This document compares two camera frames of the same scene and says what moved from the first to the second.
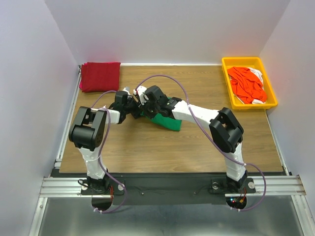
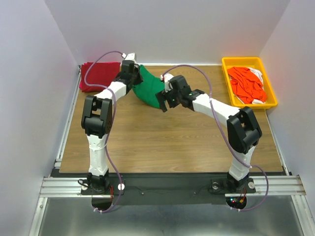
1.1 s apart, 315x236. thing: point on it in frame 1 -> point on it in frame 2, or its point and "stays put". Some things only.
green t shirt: (172, 124) -> (146, 90)
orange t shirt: (246, 86) stays put
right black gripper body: (148, 108) -> (162, 100)
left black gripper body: (134, 108) -> (137, 76)
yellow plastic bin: (256, 62) stays put
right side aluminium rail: (282, 157) stays put
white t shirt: (258, 73) stays put
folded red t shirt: (99, 76) stays put
